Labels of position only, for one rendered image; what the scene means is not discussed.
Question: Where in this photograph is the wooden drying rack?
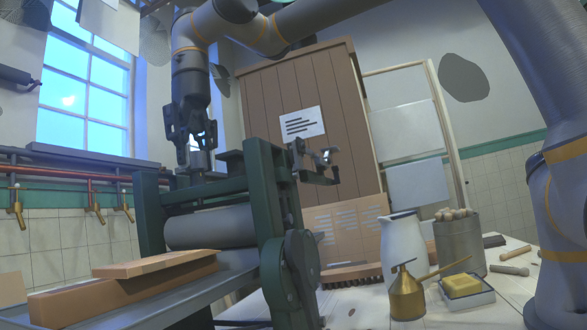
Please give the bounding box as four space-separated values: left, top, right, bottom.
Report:
359 57 472 213

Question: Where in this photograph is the brown wooden cupboard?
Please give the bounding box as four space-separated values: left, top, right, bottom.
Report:
234 35 384 210

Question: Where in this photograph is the dark grey window shelf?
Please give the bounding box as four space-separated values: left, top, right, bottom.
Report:
25 141 163 172

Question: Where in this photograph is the brass oil can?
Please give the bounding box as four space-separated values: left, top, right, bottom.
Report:
388 254 474 322

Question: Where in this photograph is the grey peg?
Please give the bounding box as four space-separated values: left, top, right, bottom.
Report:
488 263 531 278

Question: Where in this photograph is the grey wringer roll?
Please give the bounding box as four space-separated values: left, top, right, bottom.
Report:
163 202 258 252
215 246 263 272

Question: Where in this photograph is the light wooden drawer chest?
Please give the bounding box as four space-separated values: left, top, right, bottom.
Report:
300 192 392 270

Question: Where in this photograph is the white soap dish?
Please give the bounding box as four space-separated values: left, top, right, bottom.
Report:
436 271 498 314

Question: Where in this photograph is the long orange wooden block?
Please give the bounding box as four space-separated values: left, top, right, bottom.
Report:
27 254 221 330

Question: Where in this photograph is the dark flat block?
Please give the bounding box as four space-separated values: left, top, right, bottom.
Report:
482 233 507 250

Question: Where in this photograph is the grey tin of pegs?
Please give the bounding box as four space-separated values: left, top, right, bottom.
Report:
431 206 489 280

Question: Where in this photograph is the light wooden peg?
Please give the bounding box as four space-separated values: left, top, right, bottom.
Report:
498 243 533 263

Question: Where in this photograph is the grey crank with steel handle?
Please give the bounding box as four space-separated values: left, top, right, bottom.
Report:
283 228 323 329

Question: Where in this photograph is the wooden scrubbing brush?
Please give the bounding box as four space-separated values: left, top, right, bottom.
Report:
319 260 386 292

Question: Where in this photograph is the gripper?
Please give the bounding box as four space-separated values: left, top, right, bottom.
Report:
162 51 219 167

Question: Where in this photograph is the green wringer frame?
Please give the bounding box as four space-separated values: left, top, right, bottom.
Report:
132 136 342 330

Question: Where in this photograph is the copper red pipe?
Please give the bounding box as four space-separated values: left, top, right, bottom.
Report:
0 163 171 186

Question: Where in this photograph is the yellow soap bar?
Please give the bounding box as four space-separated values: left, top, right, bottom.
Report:
441 271 484 300

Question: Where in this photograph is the large paned window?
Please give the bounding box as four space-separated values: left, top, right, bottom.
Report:
35 0 137 160

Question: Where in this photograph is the grey latch lever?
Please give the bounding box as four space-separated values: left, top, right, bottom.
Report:
287 136 342 173

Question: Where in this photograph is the brass tap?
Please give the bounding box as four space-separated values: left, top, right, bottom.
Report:
113 187 137 225
83 178 108 227
5 181 29 232

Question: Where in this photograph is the grey metal tray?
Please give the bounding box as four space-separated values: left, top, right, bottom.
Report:
0 263 263 330

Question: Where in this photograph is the white paper notice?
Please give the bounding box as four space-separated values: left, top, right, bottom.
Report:
278 104 327 145

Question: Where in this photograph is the light wooden test slat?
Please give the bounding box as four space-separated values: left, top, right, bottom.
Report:
91 248 223 280

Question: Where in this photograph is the dark grey pipe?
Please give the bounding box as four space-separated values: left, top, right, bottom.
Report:
0 144 134 208

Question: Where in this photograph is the patterned grey hanging cloth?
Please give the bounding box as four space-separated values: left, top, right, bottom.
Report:
209 62 232 99
139 13 173 68
0 0 54 32

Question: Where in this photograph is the dark yoke block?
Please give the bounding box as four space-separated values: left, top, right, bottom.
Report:
214 148 247 178

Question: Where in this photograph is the dark roller with red handle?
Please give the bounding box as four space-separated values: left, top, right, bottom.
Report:
0 62 43 93

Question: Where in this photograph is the tan cardboard box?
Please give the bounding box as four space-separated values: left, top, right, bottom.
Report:
0 269 28 309

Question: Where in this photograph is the white hanging sheet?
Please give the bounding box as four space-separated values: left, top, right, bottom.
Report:
75 0 141 58

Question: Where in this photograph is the grey pressure screw knob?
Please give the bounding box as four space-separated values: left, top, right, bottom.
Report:
188 151 210 185

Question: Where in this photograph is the white cloth on rack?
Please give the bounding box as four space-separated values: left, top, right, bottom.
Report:
367 98 447 164
384 156 451 213

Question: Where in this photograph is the white enamel jug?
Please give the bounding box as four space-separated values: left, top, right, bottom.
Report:
377 209 431 291

